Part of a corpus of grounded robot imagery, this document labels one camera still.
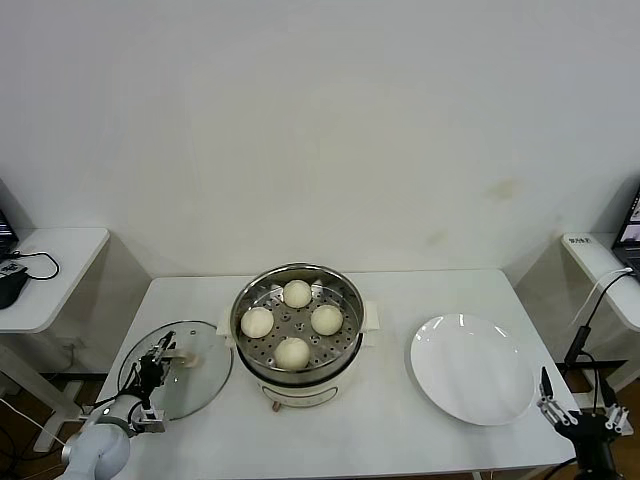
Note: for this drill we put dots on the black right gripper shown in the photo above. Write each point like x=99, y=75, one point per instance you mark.
x=592, y=435

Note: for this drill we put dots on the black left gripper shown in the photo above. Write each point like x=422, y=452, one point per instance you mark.
x=150, y=372

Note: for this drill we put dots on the white steamed baozi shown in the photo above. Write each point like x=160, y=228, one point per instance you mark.
x=292, y=352
x=296, y=293
x=326, y=320
x=256, y=322

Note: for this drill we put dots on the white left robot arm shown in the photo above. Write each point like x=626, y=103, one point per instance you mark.
x=100, y=445

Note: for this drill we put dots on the stainless steel steamer basket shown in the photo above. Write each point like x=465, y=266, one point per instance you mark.
x=350, y=300

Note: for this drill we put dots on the white round plate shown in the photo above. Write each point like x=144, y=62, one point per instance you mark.
x=470, y=370

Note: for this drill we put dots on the cream electric cooker pot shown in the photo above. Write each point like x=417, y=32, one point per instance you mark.
x=305, y=392

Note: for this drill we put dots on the white label sticker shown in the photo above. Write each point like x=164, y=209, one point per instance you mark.
x=580, y=240

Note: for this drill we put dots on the black computer mouse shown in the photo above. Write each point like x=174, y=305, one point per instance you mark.
x=10, y=290

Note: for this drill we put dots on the black white patterned card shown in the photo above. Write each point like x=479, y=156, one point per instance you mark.
x=10, y=270

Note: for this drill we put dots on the laptop showing video window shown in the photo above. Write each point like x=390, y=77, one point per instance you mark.
x=630, y=235

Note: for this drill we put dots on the laptop with dark screen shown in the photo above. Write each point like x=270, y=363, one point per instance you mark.
x=5, y=225

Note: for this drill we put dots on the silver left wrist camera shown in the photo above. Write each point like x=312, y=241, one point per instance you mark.
x=150, y=422

